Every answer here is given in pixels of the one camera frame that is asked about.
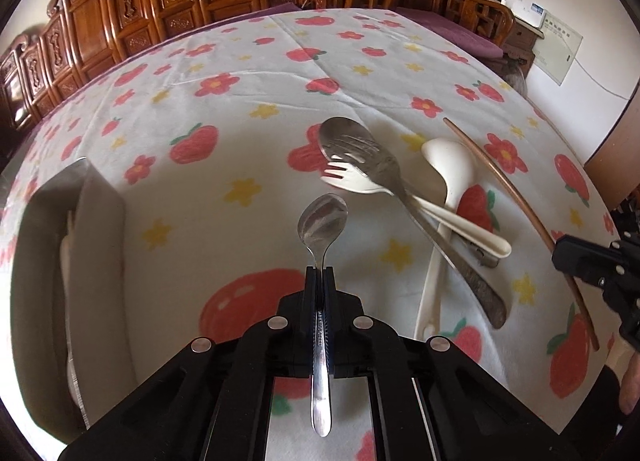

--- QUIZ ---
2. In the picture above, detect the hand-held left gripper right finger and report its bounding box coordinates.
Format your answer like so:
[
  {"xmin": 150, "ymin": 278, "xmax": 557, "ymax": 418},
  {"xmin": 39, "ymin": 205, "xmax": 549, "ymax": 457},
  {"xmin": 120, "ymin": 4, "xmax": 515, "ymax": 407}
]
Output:
[{"xmin": 322, "ymin": 265, "xmax": 583, "ymax": 461}]

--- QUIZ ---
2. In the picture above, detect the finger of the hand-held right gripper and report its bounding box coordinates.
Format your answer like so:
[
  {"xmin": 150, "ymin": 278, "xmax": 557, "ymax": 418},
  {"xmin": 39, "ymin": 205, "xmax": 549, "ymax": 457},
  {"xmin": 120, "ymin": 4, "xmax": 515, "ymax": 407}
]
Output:
[{"xmin": 551, "ymin": 235, "xmax": 631, "ymax": 289}]

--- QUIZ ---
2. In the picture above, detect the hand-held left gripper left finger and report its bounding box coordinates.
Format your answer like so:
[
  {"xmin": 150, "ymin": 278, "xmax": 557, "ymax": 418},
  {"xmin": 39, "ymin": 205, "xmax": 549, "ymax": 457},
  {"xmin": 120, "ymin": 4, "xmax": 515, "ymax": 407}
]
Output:
[{"xmin": 57, "ymin": 265, "xmax": 321, "ymax": 461}]

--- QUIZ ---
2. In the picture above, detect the brown wooden chopstick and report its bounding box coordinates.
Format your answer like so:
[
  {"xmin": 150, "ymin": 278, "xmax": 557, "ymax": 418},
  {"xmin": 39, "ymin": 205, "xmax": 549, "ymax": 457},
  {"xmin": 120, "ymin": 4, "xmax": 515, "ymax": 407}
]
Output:
[{"xmin": 443, "ymin": 117, "xmax": 601, "ymax": 352}]

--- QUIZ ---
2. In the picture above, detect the small metal spoon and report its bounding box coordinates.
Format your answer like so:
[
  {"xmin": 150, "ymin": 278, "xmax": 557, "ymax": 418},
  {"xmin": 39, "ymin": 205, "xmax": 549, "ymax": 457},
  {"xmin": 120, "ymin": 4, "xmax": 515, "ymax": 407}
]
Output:
[{"xmin": 297, "ymin": 194, "xmax": 349, "ymax": 438}]

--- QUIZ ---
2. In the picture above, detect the white plastic fork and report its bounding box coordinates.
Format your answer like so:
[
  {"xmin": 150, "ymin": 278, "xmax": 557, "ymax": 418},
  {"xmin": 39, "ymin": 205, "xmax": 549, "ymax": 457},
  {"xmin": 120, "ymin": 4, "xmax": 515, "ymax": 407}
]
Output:
[{"xmin": 322, "ymin": 156, "xmax": 512, "ymax": 258}]

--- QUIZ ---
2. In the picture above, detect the white plastic ladle spoon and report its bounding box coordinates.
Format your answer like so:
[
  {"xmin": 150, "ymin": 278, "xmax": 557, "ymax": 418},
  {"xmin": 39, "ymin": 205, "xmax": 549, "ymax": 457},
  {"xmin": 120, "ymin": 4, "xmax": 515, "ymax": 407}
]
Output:
[{"xmin": 414, "ymin": 137, "xmax": 477, "ymax": 342}]

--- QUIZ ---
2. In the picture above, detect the slotted metal spoon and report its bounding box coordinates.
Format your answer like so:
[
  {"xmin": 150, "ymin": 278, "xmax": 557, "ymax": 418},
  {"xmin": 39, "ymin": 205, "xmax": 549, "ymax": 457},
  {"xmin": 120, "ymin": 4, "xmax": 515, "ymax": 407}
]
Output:
[{"xmin": 318, "ymin": 116, "xmax": 508, "ymax": 330}]

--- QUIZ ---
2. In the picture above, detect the rectangular metal tin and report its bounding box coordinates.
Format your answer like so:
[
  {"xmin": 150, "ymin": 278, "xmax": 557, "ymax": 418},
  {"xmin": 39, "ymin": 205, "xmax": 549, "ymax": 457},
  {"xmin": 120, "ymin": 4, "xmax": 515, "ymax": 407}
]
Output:
[{"xmin": 10, "ymin": 157, "xmax": 136, "ymax": 434}]

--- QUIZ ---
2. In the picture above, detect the person's right hand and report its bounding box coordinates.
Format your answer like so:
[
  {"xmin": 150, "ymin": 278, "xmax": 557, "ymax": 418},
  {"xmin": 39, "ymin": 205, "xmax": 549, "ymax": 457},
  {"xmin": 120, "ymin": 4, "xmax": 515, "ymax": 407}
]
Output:
[{"xmin": 618, "ymin": 353, "xmax": 640, "ymax": 414}]

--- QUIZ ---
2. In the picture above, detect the brown wooden board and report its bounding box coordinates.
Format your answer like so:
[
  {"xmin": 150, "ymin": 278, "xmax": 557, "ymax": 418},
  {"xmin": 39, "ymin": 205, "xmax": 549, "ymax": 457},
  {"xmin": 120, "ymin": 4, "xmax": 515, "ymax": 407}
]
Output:
[{"xmin": 584, "ymin": 101, "xmax": 640, "ymax": 202}]

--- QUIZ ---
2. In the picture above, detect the white floor bag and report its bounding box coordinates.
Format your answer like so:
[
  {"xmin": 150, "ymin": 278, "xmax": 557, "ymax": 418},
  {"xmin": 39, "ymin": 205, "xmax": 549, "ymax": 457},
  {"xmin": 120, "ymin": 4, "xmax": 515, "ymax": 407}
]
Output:
[{"xmin": 500, "ymin": 64, "xmax": 528, "ymax": 97}]

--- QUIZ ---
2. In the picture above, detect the wooden side table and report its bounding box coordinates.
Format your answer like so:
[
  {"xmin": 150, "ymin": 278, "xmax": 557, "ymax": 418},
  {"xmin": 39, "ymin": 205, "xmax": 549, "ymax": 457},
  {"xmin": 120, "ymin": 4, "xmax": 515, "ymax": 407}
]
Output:
[{"xmin": 505, "ymin": 16, "xmax": 546, "ymax": 67}]

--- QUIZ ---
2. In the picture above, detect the strawberry flower print tablecloth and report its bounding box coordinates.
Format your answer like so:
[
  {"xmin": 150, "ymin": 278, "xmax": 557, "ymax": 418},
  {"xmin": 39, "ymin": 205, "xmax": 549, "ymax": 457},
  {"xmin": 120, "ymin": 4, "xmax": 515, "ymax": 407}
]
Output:
[{"xmin": 0, "ymin": 6, "xmax": 618, "ymax": 461}]

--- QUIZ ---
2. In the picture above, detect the white blue box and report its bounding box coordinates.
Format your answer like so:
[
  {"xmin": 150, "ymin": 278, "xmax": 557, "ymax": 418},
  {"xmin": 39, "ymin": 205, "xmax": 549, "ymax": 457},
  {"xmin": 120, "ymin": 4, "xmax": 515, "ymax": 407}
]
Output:
[{"xmin": 515, "ymin": 0, "xmax": 546, "ymax": 29}]

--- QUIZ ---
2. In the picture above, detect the purple armchair cushion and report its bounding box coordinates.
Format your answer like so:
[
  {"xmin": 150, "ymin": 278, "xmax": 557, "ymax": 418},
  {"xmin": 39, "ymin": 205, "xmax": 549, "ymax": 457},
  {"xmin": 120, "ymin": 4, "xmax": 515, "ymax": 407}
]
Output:
[{"xmin": 395, "ymin": 6, "xmax": 503, "ymax": 59}]

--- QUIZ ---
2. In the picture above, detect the white wall cable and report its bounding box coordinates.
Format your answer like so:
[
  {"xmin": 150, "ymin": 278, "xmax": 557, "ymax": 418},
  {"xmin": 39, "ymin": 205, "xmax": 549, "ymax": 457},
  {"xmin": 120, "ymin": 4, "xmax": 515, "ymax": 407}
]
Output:
[{"xmin": 575, "ymin": 58, "xmax": 633, "ymax": 102}]

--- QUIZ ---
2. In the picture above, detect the grey wall panel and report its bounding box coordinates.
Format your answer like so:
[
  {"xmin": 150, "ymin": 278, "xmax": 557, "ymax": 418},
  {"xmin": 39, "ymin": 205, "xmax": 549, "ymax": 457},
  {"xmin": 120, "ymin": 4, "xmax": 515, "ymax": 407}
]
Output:
[{"xmin": 531, "ymin": 18, "xmax": 584, "ymax": 87}]

